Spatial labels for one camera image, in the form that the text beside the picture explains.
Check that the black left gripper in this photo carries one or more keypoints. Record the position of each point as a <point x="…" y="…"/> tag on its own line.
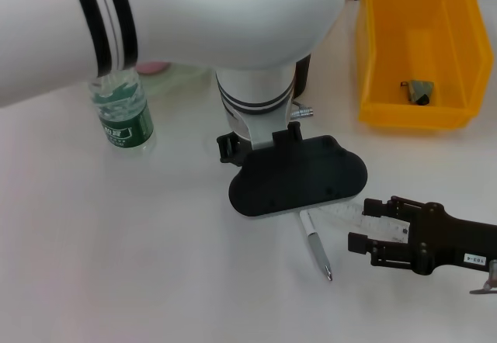
<point x="231" y="151"/>

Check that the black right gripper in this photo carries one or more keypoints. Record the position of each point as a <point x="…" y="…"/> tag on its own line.
<point x="446" y="242"/>

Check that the clear water bottle green label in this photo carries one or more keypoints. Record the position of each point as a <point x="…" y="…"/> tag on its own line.
<point x="124" y="129"/>

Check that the pink peach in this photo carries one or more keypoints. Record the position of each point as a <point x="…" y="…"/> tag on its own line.
<point x="151" y="67"/>

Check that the clear plastic ruler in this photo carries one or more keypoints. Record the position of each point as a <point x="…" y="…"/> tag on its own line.
<point x="372" y="222"/>

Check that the grey and white pen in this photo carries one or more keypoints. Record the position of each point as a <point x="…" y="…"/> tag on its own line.
<point x="316" y="246"/>

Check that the green glass fruit plate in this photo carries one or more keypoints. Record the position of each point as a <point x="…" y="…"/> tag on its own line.
<point x="178" y="77"/>

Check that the black mesh pen holder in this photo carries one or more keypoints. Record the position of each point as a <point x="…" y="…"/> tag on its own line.
<point x="304" y="75"/>

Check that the yellow plastic bin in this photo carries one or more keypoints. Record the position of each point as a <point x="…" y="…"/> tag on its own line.
<point x="407" y="48"/>

